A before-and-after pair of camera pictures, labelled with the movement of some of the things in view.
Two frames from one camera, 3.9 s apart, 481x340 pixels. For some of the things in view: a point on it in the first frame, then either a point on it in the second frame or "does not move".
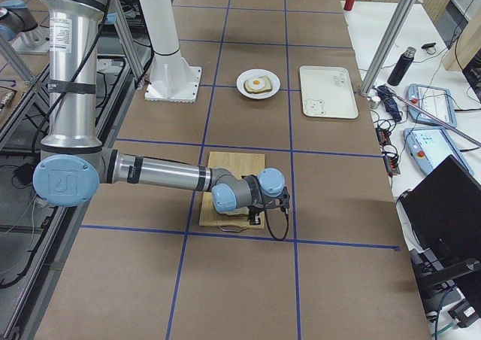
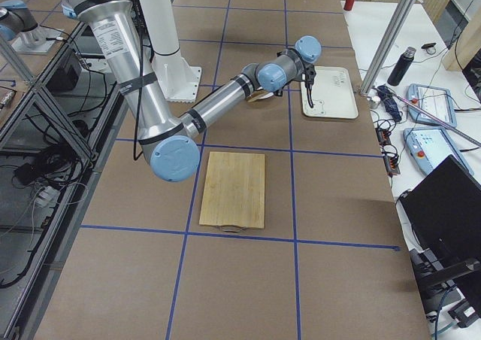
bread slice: (239, 211) to (256, 95)
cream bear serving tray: (328, 92) does not move
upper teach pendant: (434, 100) does not move
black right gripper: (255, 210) to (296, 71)
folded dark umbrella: (390, 103) does not move
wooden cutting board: (240, 165) does not move
